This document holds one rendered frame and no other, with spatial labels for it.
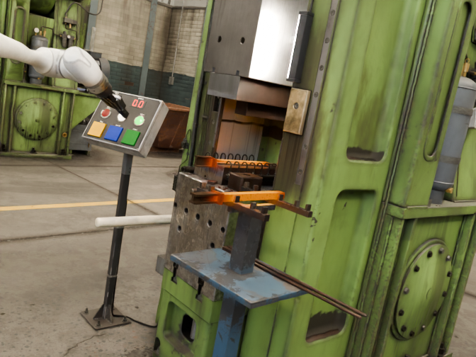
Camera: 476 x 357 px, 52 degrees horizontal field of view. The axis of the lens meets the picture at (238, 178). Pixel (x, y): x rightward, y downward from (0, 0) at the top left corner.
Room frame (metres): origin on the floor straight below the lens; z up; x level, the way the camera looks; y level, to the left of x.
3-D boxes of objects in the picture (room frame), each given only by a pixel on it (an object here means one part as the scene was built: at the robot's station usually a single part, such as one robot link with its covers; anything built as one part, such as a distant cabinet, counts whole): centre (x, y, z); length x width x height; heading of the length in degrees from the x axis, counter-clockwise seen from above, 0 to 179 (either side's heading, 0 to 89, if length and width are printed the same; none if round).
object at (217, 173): (2.19, -0.02, 0.96); 0.42 x 0.20 x 0.09; 132
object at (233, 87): (2.19, -0.02, 1.32); 0.42 x 0.20 x 0.10; 132
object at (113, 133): (2.29, 0.62, 1.01); 0.07 x 0.05 x 0.07; 67
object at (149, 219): (2.24, 0.43, 0.62); 0.44 x 0.05 x 0.05; 132
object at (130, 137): (2.25, 0.53, 1.01); 0.07 x 0.05 x 0.07; 67
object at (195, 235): (2.15, -0.07, 0.69); 0.56 x 0.38 x 0.45; 132
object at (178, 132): (9.10, 1.78, 0.43); 1.89 x 1.20 x 0.85; 48
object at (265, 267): (1.54, -0.22, 0.73); 0.60 x 0.04 x 0.01; 47
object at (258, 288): (1.56, -0.06, 0.71); 0.40 x 0.30 x 0.02; 46
